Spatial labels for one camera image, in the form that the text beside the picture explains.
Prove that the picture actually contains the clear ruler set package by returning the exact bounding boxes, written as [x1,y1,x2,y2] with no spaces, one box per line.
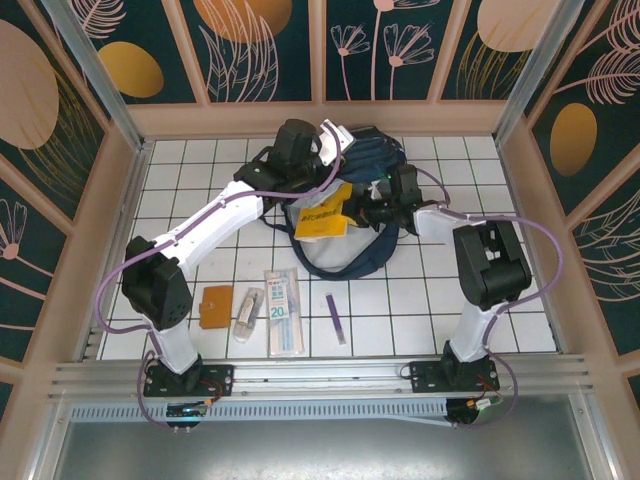
[263,269,306,358]

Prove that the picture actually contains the grey metal sheet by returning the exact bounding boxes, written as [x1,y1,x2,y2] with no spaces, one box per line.
[29,394,621,480]

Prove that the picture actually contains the purple pen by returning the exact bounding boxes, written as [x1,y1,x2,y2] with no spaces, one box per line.
[325,292,347,346]

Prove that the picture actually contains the brown leather card wallet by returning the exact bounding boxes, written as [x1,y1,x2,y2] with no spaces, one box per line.
[198,284,235,330]

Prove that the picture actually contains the aluminium mounting rail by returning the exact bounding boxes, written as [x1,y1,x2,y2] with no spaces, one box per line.
[49,355,591,401]

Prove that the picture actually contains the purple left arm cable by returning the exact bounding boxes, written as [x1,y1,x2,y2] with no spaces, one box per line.
[95,130,346,432]

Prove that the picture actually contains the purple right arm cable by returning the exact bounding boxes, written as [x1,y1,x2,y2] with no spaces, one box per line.
[414,167,565,430]

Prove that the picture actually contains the yellow book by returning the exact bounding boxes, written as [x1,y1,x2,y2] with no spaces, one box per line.
[293,180,357,244]

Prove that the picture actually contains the small electronics board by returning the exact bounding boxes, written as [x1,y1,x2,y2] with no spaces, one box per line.
[164,399,221,419]
[449,397,504,417]

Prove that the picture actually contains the grey slotted cable duct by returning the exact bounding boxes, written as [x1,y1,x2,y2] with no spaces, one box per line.
[69,399,451,427]

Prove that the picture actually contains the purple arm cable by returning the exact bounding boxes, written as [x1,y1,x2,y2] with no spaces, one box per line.
[95,130,346,432]
[414,167,565,430]

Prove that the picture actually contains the navy blue backpack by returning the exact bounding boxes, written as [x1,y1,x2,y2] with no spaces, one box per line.
[259,124,416,281]

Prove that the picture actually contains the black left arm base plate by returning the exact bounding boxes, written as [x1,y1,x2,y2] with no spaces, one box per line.
[143,363,236,399]

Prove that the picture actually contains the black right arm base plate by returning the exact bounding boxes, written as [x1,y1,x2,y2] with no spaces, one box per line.
[409,359,500,396]

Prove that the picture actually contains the clear plastic stationery pack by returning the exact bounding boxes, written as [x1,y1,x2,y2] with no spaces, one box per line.
[232,286,265,345]

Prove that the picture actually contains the aluminium frame post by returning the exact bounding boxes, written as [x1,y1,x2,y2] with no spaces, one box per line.
[39,0,154,151]
[492,0,589,146]

